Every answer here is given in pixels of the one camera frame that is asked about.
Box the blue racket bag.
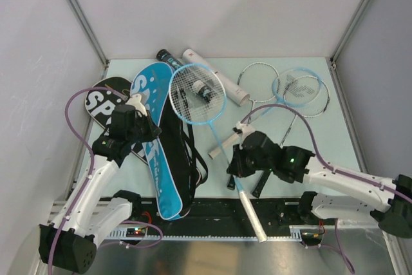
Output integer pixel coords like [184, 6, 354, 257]
[131, 62, 209, 221]

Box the white racket left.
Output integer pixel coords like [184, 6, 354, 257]
[208, 62, 281, 160]

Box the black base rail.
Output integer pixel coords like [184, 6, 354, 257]
[108, 196, 348, 237]

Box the white shuttlecock tube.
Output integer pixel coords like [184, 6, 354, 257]
[182, 48, 250, 106]

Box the white black racket right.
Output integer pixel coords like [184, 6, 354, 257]
[250, 77, 332, 199]

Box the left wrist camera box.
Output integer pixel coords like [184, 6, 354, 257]
[126, 93, 148, 117]

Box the right aluminium frame post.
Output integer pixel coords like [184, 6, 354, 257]
[330, 0, 392, 70]

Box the grey cable duct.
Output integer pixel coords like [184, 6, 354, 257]
[106, 225, 302, 242]

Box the aluminium frame post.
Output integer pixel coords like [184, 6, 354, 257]
[330, 0, 392, 70]
[66, 0, 109, 67]

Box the black racket bag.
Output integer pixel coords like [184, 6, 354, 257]
[84, 77, 145, 163]

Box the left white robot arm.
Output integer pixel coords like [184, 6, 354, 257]
[39, 100, 162, 274]

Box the blue white racket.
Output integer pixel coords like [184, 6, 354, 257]
[169, 63, 268, 243]

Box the light blue racket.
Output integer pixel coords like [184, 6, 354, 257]
[253, 67, 329, 117]

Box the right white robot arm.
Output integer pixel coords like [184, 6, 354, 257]
[227, 129, 411, 239]

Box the left aluminium frame post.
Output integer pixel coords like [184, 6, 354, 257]
[66, 0, 109, 67]

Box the black shuttlecock tube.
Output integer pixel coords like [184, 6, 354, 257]
[156, 49, 215, 105]

